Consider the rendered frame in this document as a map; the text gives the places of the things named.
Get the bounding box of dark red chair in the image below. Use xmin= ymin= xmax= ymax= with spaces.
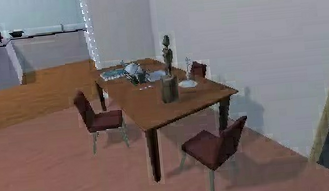
xmin=72 ymin=85 xmax=132 ymax=157
xmin=188 ymin=59 xmax=209 ymax=81
xmin=174 ymin=115 xmax=255 ymax=191

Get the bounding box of dark slender statue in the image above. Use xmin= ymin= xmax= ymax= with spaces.
xmin=160 ymin=34 xmax=176 ymax=78

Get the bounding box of blue book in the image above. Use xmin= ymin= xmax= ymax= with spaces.
xmin=99 ymin=67 xmax=127 ymax=83

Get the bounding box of brown wooden dining table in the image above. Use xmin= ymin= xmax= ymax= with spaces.
xmin=92 ymin=49 xmax=247 ymax=189

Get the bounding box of brown wooden block base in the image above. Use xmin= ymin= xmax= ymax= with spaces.
xmin=160 ymin=74 xmax=181 ymax=105

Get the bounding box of black bowl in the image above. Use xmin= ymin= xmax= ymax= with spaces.
xmin=8 ymin=29 xmax=25 ymax=39

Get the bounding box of grey kitchen counter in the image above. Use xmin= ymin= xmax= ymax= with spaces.
xmin=0 ymin=28 xmax=93 ymax=92

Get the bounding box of pale blue plate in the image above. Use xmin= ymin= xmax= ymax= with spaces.
xmin=145 ymin=69 xmax=168 ymax=83

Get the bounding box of clear glass bottle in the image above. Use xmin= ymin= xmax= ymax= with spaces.
xmin=183 ymin=56 xmax=194 ymax=81

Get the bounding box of white plate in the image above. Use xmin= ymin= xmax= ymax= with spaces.
xmin=177 ymin=78 xmax=199 ymax=90

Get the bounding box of dark green cup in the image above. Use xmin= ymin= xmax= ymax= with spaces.
xmin=135 ymin=70 xmax=149 ymax=85

